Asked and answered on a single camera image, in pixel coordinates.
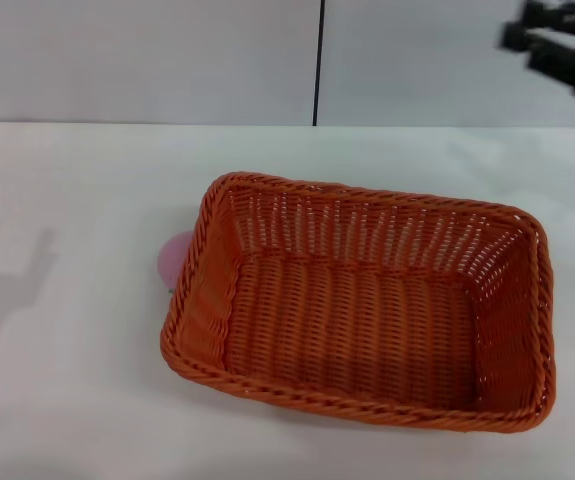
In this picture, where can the black vertical wall strip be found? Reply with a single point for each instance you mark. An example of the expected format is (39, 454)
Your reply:
(318, 60)

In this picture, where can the orange woven plastic basket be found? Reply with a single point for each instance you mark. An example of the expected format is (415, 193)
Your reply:
(357, 310)

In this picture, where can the pink peach toy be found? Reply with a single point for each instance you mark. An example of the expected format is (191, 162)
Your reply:
(172, 257)

